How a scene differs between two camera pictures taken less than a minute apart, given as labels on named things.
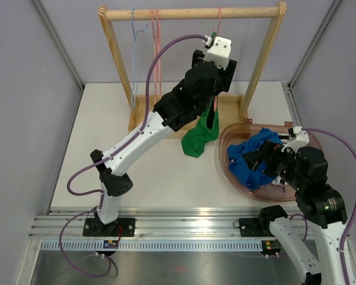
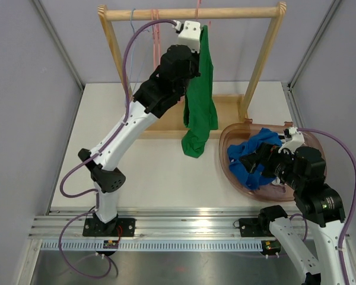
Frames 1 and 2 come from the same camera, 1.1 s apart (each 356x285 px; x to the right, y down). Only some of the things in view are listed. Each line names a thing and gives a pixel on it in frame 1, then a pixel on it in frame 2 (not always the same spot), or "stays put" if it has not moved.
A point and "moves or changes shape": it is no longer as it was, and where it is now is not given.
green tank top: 208,124 moves or changes shape
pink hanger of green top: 215,101 -> 199,3
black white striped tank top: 279,165 stays put
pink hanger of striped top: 156,94 stays put
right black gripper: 253,158 stays put
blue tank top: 241,168 stays put
